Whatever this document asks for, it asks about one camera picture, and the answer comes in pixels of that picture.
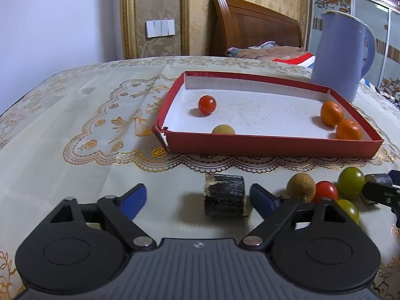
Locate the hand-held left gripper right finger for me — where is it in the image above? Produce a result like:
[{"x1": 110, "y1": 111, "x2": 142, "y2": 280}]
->
[{"x1": 239, "y1": 184, "x2": 349, "y2": 251}]

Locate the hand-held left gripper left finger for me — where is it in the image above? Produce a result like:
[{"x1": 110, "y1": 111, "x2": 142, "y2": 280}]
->
[{"x1": 47, "y1": 184, "x2": 157, "y2": 251}]

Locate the green tomato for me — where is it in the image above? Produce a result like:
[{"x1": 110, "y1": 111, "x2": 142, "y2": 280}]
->
[
  {"x1": 336, "y1": 199, "x2": 360, "y2": 225},
  {"x1": 337, "y1": 167, "x2": 366, "y2": 200}
]

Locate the dark bark log piece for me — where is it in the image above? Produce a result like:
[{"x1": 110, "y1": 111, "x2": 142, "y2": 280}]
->
[{"x1": 204, "y1": 173, "x2": 251, "y2": 218}]

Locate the brown kiwi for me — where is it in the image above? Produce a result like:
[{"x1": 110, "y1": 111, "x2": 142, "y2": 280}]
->
[{"x1": 286, "y1": 172, "x2": 316, "y2": 203}]

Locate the red cherry tomato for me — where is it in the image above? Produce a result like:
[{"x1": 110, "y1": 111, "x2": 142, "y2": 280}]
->
[
  {"x1": 198, "y1": 95, "x2": 217, "y2": 115},
  {"x1": 313, "y1": 181, "x2": 339, "y2": 204}
]

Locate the orange mandarin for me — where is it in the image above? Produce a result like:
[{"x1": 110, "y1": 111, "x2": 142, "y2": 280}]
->
[
  {"x1": 320, "y1": 101, "x2": 344, "y2": 127},
  {"x1": 336, "y1": 119, "x2": 362, "y2": 141}
]

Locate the yellow-brown longan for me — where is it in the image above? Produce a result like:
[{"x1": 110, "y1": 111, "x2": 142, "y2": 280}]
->
[{"x1": 211, "y1": 124, "x2": 236, "y2": 136}]

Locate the red cardboard box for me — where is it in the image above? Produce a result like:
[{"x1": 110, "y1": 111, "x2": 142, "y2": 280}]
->
[{"x1": 151, "y1": 71, "x2": 384, "y2": 158}]

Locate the dark floral cloth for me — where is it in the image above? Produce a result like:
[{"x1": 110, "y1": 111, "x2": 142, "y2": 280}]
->
[{"x1": 378, "y1": 87, "x2": 400, "y2": 110}]

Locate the cream gold-patterned tablecloth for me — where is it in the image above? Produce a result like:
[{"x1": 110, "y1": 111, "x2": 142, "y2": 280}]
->
[{"x1": 0, "y1": 55, "x2": 400, "y2": 300}]

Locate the blue electric kettle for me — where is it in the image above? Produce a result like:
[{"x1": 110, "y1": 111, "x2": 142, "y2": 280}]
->
[{"x1": 311, "y1": 10, "x2": 376, "y2": 102}]

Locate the striped colourful blanket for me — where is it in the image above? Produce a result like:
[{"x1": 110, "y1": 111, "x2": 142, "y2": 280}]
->
[{"x1": 271, "y1": 52, "x2": 316, "y2": 68}]

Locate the brown blanket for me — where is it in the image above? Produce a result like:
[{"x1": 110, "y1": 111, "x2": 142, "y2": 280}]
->
[{"x1": 225, "y1": 41, "x2": 308, "y2": 61}]

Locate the brown wooden bed headboard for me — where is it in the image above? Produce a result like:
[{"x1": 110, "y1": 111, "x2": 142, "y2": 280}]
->
[{"x1": 209, "y1": 0, "x2": 305, "y2": 57}]

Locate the white wall light switch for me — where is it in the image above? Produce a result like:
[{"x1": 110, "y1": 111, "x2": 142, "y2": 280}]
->
[{"x1": 145, "y1": 19, "x2": 176, "y2": 39}]

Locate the gold wall moulding frame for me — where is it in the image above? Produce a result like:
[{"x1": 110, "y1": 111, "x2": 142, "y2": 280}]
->
[{"x1": 119, "y1": 0, "x2": 190, "y2": 59}]

